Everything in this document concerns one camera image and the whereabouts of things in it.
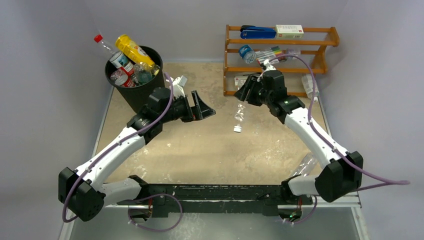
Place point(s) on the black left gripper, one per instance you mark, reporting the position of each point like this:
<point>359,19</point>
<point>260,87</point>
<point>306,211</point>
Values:
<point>202,110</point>

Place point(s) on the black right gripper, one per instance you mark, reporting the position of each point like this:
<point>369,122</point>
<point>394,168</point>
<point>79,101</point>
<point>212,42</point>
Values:
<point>251,91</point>

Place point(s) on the clear bottle white cap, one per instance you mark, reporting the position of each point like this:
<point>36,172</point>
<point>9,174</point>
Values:
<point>239,117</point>

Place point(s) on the dark green label bottle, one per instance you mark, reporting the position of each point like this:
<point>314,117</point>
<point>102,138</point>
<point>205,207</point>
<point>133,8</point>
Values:
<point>143,73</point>

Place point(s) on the red cap bottle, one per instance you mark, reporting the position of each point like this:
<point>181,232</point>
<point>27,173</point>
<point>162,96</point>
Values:
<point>116,57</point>

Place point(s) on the yellow lemon drink bottle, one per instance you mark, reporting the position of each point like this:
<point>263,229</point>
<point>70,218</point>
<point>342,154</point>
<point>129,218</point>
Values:
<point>133,51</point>

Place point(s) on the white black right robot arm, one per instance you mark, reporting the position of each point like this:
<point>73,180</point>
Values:
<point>341,169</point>

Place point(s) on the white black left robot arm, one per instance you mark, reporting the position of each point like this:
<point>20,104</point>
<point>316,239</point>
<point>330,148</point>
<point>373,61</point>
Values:
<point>137,133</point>

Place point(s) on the clear bottle under right arm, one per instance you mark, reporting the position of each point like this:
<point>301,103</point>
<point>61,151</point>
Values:
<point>306,165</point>

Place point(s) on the black plastic waste bin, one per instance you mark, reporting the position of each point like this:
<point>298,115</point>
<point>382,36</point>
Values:
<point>138,96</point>

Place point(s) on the white green stapler box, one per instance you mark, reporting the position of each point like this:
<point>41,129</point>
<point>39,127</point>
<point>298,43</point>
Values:
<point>239,81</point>

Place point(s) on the blue tape dispenser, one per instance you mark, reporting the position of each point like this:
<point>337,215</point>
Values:
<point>247,54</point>

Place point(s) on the orange wooden shelf rack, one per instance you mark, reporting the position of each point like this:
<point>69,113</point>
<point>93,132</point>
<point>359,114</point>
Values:
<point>312,46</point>

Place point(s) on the pack of coloured markers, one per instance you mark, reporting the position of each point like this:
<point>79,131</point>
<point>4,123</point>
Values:
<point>270,53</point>

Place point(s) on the blue stapler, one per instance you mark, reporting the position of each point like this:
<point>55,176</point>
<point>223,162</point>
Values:
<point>256,32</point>

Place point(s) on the small clear jar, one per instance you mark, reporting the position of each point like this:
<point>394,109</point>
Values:
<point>291,53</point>

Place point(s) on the white label bottle by shelf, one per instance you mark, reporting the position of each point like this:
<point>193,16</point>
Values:
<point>307,82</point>

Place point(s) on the white green box top shelf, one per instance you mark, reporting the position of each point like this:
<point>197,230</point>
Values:
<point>288,31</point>

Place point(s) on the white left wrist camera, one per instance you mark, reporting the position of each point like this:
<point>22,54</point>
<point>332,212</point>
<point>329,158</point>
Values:
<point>178,84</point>

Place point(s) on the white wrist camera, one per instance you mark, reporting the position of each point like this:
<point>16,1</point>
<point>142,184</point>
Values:
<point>178,84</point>
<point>266,65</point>

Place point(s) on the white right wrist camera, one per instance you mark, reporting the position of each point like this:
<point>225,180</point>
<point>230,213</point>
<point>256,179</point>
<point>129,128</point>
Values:
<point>266,65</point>

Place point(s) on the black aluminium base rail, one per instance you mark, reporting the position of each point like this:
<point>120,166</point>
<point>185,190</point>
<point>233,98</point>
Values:
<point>267,200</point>

